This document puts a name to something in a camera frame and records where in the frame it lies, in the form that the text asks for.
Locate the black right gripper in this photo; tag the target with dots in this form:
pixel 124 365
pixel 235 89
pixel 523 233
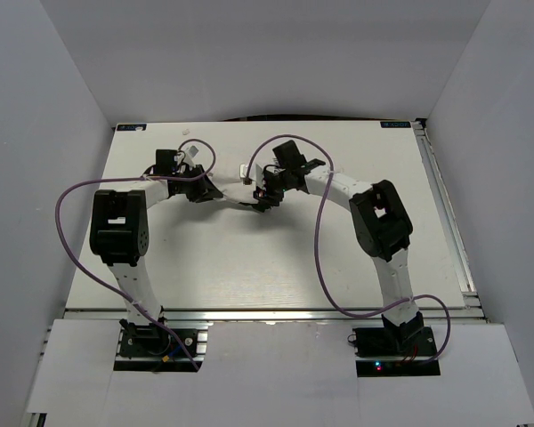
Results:
pixel 265 197

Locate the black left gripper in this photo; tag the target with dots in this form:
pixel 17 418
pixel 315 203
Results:
pixel 205 190

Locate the white green-sleeved t-shirt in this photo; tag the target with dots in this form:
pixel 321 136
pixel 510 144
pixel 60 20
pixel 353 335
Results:
pixel 237 190

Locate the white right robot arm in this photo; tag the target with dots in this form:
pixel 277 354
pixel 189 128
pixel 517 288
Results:
pixel 380 220

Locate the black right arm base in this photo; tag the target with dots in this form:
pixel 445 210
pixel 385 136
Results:
pixel 378 355

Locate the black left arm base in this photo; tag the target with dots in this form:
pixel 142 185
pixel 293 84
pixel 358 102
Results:
pixel 150 349

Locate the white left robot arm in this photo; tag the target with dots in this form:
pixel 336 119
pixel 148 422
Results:
pixel 120 235

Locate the blue table corner label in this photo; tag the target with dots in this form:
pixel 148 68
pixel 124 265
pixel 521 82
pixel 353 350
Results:
pixel 131 127

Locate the blue right corner label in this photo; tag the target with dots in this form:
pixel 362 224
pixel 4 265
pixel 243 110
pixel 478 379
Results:
pixel 395 124

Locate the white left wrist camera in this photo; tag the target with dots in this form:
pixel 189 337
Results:
pixel 189 155

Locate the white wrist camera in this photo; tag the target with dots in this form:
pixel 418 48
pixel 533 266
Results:
pixel 251 175
pixel 189 155

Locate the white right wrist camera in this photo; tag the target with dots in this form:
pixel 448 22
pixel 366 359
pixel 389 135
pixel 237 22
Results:
pixel 251 175

